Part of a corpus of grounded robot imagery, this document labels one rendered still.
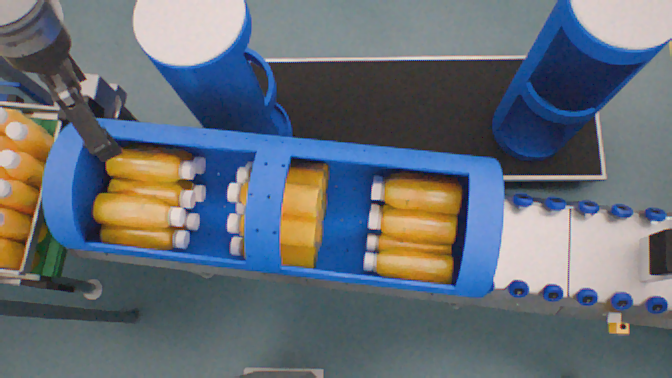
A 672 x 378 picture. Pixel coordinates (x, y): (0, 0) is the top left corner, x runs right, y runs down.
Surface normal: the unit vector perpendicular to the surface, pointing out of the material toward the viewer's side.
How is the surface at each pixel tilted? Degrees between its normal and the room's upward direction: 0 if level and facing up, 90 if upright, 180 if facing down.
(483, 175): 31
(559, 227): 0
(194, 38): 0
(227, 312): 0
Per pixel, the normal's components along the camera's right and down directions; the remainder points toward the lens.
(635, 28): -0.05, -0.25
